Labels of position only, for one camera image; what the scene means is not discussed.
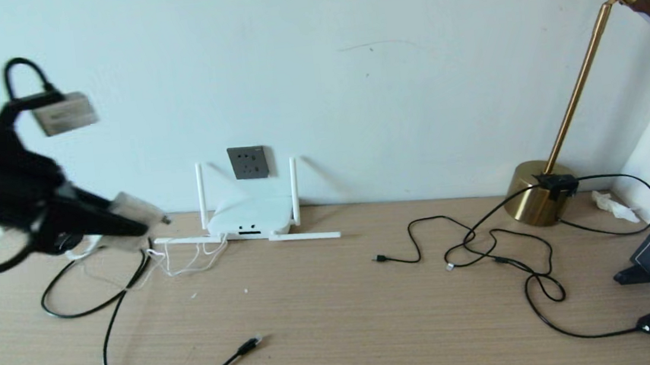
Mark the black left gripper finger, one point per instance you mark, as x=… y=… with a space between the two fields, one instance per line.
x=91 y=198
x=102 y=225

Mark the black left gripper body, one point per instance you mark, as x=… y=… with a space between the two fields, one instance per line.
x=40 y=198

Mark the white router with antennas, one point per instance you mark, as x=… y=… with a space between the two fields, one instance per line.
x=251 y=216

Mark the brass desk lamp wooden head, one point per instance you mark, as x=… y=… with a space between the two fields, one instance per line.
x=532 y=198

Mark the black box on lamp base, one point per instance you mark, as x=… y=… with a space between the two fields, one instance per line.
x=556 y=184

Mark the crumpled white tissue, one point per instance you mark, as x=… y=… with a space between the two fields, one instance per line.
x=614 y=208

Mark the black board stand foot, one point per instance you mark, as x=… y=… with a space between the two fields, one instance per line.
x=631 y=276

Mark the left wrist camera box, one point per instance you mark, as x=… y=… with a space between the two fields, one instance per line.
x=65 y=115

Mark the grey wall socket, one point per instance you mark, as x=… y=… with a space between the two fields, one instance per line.
x=247 y=162

